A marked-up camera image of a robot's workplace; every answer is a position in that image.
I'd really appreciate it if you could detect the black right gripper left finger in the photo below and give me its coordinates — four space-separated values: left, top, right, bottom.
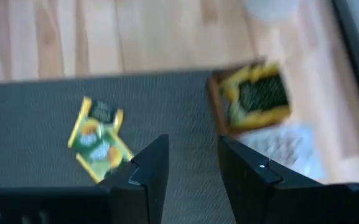
0 134 169 224

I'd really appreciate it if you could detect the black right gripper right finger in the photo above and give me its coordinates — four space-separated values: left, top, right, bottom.
218 135 359 224

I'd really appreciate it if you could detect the green yellow tea packet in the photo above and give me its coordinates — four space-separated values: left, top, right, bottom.
218 62 292 131
67 96 124 156
75 132 134 184

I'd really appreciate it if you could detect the brown wooden tea tray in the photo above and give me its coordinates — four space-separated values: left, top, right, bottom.
206 57 294 138

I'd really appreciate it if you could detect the snake plant in white pot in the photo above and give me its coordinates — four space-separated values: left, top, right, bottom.
242 0 302 21

